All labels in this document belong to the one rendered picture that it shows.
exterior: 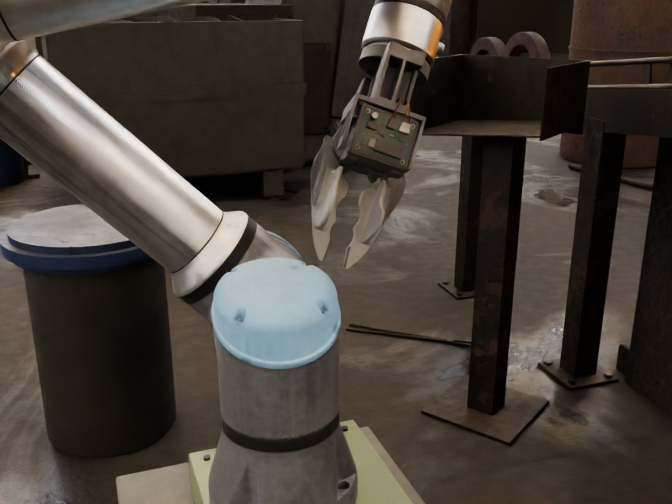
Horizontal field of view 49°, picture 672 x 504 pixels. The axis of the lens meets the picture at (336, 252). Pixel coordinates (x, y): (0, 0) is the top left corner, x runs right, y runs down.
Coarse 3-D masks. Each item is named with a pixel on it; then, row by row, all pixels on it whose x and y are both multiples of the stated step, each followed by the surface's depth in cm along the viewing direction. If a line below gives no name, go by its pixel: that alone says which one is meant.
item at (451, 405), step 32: (448, 64) 147; (480, 64) 149; (512, 64) 145; (544, 64) 141; (576, 64) 131; (416, 96) 139; (448, 96) 149; (480, 96) 151; (512, 96) 147; (544, 96) 123; (576, 96) 134; (448, 128) 143; (480, 128) 139; (512, 128) 136; (544, 128) 125; (576, 128) 141; (512, 160) 137; (512, 192) 139; (480, 224) 144; (512, 224) 142; (480, 256) 146; (512, 256) 146; (480, 288) 148; (512, 288) 149; (480, 320) 150; (480, 352) 152; (480, 384) 154; (448, 416) 154; (480, 416) 154; (512, 416) 154
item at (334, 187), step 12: (324, 180) 73; (336, 180) 71; (324, 192) 73; (336, 192) 73; (324, 204) 73; (336, 204) 73; (312, 216) 73; (324, 216) 70; (312, 228) 74; (324, 228) 73; (324, 240) 73; (324, 252) 73
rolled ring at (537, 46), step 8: (520, 32) 181; (528, 32) 180; (512, 40) 185; (520, 40) 181; (528, 40) 178; (536, 40) 176; (544, 40) 177; (512, 48) 185; (520, 48) 185; (528, 48) 178; (536, 48) 175; (544, 48) 176; (512, 56) 187; (536, 56) 176; (544, 56) 175
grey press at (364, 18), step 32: (256, 0) 383; (288, 0) 352; (320, 0) 359; (352, 0) 363; (320, 32) 364; (352, 32) 371; (320, 64) 367; (352, 64) 376; (320, 96) 372; (352, 96) 382; (320, 128) 377
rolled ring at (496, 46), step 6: (480, 42) 200; (486, 42) 197; (492, 42) 194; (498, 42) 194; (474, 48) 203; (480, 48) 200; (486, 48) 197; (492, 48) 194; (498, 48) 193; (504, 48) 193; (474, 54) 204; (480, 54) 203; (492, 54) 194; (498, 54) 192
